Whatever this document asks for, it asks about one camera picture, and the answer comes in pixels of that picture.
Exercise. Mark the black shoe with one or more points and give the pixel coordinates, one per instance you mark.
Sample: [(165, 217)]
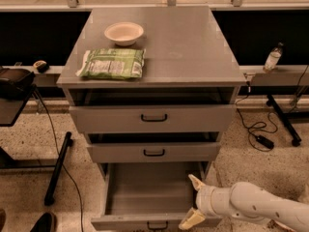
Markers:
[(46, 223)]

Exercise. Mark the grey middle drawer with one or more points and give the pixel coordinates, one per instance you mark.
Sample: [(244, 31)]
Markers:
[(152, 147)]

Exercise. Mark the green snack bag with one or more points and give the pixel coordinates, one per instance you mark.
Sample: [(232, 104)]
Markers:
[(112, 63)]

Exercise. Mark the grey drawer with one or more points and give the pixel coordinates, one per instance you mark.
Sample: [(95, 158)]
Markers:
[(152, 147), (150, 196), (136, 111)]

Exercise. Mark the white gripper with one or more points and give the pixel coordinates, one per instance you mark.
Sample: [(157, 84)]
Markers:
[(204, 198)]

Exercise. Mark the grey top drawer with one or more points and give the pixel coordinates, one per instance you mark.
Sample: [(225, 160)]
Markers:
[(136, 111)]

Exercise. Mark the black stand leg right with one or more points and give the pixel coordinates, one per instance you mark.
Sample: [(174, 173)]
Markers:
[(295, 137)]

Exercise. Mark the white paper bowl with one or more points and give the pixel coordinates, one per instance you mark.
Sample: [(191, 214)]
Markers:
[(124, 33)]

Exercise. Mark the grey drawer cabinet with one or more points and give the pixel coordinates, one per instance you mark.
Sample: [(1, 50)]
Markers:
[(185, 51)]

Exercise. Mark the black tape measure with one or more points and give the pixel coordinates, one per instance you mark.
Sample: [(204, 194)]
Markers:
[(41, 66)]

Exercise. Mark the black bag on table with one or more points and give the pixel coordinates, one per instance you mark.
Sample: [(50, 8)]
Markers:
[(15, 83)]

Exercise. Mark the clear plastic bottle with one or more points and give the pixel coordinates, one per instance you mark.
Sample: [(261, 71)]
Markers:
[(273, 58)]

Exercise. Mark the grey bottom drawer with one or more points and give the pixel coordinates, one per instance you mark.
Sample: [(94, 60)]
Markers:
[(150, 196)]

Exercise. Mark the black side table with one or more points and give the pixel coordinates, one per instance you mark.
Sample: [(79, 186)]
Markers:
[(34, 156)]

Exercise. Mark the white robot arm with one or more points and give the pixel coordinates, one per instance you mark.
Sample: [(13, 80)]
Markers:
[(247, 202)]

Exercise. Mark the white red sneaker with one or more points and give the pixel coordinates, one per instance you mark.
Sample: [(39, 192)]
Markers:
[(278, 225)]

